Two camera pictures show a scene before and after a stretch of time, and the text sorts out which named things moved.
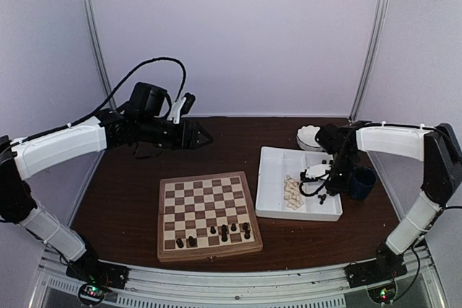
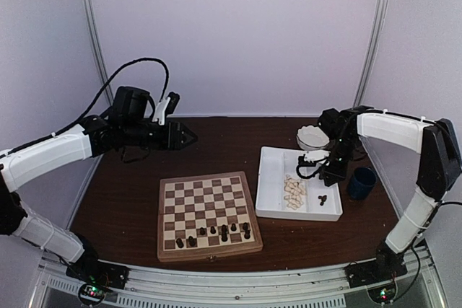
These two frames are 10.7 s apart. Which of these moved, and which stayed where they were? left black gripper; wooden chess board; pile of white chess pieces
Moved: left black gripper
Stayed: pile of white chess pieces; wooden chess board
